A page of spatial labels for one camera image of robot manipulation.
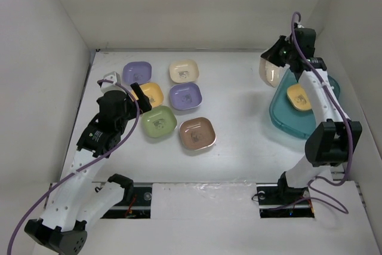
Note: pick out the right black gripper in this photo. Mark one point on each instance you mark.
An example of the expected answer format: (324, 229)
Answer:
(271, 55)

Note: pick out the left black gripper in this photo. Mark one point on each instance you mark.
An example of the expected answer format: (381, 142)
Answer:
(143, 101)

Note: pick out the cream plate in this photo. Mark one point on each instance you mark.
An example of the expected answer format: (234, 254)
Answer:
(270, 73)
(183, 71)

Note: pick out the purple plate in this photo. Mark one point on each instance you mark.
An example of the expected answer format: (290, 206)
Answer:
(137, 72)
(185, 96)

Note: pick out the yellow plate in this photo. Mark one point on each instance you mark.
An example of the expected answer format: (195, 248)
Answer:
(154, 93)
(298, 98)

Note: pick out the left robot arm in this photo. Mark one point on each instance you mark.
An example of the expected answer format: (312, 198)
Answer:
(63, 226)

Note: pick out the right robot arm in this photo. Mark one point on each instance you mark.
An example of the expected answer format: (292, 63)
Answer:
(335, 137)

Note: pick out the teal plastic bin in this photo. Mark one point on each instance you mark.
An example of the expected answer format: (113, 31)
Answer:
(285, 117)

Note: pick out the yellow plate on table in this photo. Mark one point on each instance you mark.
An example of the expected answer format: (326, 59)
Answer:
(154, 93)

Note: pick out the green plate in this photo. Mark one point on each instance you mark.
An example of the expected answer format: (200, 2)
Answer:
(159, 122)

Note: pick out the cream plate back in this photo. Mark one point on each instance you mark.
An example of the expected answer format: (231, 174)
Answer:
(183, 71)

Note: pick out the brown plate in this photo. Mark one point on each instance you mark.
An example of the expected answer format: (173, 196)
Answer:
(197, 133)

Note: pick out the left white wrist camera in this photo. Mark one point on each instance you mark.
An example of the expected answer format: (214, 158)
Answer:
(111, 79)

